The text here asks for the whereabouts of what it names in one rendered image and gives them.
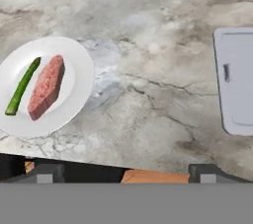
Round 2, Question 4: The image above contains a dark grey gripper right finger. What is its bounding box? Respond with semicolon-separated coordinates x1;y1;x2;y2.
188;163;252;185

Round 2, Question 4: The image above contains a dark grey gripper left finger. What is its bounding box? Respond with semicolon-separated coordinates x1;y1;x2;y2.
4;163;66;185

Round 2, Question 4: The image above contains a red raw steak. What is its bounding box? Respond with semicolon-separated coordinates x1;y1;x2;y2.
27;54;66;121

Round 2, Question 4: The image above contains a green asparagus spear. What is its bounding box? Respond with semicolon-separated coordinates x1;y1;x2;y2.
4;56;42;116

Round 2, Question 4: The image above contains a grey rectangular tray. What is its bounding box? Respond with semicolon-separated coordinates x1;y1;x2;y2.
212;27;253;137

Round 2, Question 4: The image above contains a white round plate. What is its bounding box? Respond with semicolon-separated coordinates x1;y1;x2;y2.
0;36;96;138

